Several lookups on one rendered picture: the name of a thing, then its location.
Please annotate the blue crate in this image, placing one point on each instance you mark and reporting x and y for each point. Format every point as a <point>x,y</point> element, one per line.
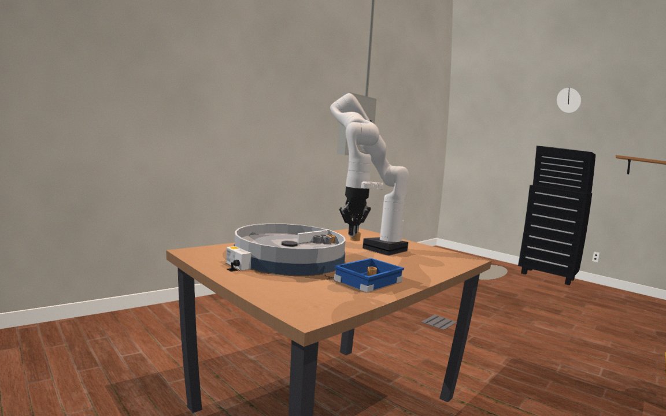
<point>355,274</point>

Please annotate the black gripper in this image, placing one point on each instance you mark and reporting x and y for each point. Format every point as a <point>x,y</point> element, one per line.
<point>353,207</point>

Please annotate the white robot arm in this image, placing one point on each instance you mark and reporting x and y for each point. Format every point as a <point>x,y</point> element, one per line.
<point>348,111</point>

